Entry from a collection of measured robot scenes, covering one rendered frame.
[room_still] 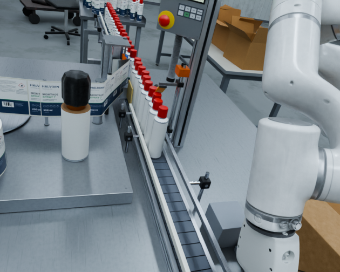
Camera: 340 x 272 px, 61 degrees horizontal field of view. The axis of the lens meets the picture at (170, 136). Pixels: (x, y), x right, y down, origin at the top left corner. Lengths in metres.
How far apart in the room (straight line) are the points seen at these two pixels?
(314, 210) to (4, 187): 0.81
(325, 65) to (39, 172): 0.87
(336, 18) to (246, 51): 1.95
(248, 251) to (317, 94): 0.27
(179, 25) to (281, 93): 0.62
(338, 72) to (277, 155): 0.48
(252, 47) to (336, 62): 1.81
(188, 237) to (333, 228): 0.36
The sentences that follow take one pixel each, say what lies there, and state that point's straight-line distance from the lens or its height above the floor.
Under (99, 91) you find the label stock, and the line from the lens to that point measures 1.14.
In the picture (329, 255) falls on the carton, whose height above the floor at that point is 1.10.
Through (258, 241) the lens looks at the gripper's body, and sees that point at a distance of 0.49.
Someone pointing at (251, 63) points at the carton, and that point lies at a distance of 2.69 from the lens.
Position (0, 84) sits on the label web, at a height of 1.04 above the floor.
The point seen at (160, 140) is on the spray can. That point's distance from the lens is 1.01.
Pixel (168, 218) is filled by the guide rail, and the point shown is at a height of 0.91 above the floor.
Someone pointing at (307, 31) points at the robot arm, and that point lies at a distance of 0.55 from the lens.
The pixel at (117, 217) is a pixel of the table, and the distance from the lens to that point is 0.92.
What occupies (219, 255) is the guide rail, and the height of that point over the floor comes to 0.96.
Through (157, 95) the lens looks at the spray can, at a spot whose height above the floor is 1.09.
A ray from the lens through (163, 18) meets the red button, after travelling 1.04.
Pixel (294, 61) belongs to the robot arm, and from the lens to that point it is 0.51.
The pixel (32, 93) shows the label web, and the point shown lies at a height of 1.01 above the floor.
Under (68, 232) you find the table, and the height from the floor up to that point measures 0.83.
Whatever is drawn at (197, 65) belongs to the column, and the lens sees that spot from 1.07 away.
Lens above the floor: 1.53
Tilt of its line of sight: 32 degrees down
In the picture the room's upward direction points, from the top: 13 degrees clockwise
